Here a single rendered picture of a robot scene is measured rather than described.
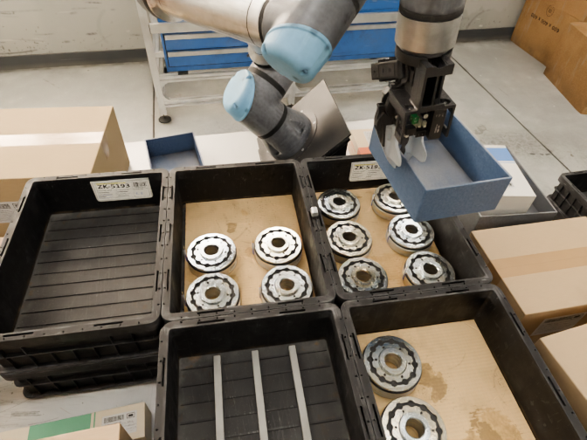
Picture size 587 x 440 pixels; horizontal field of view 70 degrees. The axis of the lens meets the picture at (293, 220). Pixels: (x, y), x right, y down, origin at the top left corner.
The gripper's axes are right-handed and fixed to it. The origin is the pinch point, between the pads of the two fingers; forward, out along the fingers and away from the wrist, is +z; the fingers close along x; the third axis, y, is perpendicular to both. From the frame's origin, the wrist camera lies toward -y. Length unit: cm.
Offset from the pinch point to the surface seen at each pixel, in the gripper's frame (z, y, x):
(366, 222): 29.8, -12.6, 1.4
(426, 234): 27.6, -4.0, 12.4
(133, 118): 106, -199, -87
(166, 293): 16.0, 6.8, -42.0
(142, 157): 38, -63, -55
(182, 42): 60, -195, -45
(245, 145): 41, -65, -23
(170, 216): 16.2, -12.1, -41.2
